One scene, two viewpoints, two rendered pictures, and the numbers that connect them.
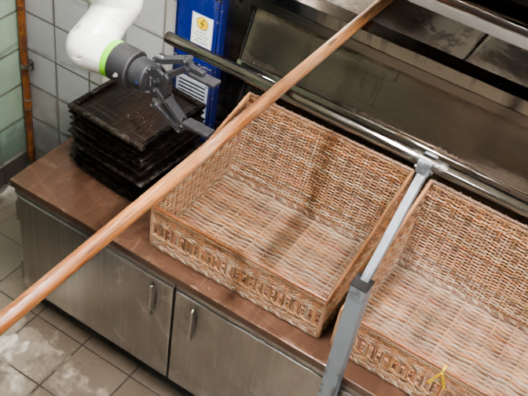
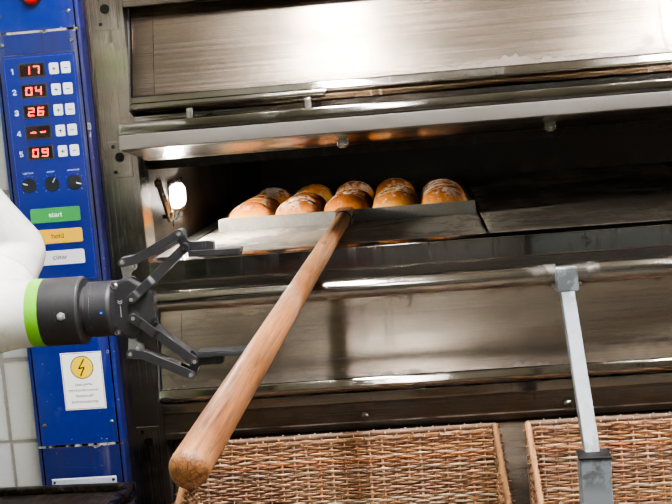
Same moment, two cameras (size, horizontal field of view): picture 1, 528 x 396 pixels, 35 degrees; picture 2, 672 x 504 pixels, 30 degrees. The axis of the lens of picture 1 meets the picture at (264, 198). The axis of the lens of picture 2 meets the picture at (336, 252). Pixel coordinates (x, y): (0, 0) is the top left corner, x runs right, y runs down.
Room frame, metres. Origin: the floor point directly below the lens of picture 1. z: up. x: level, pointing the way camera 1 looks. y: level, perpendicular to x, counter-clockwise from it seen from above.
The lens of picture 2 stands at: (-0.10, 0.62, 1.44)
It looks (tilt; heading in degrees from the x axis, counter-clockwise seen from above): 7 degrees down; 339
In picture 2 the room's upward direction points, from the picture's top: 5 degrees counter-clockwise
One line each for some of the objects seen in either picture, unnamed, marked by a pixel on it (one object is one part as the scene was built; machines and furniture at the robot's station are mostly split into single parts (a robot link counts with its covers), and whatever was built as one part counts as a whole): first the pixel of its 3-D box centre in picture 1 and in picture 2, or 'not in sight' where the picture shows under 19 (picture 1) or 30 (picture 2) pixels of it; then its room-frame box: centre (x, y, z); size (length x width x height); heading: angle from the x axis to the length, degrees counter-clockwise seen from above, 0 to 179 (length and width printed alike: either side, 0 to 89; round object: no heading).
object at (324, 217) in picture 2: not in sight; (350, 208); (2.52, -0.44, 1.20); 0.55 x 0.36 x 0.03; 64
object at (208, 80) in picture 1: (203, 78); (215, 251); (1.50, 0.17, 1.25); 0.07 x 0.03 x 0.01; 64
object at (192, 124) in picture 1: (198, 127); (224, 351); (1.50, 0.17, 1.12); 0.07 x 0.03 x 0.01; 64
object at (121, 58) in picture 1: (129, 65); (69, 310); (1.60, 0.36, 1.19); 0.12 x 0.06 x 0.09; 154
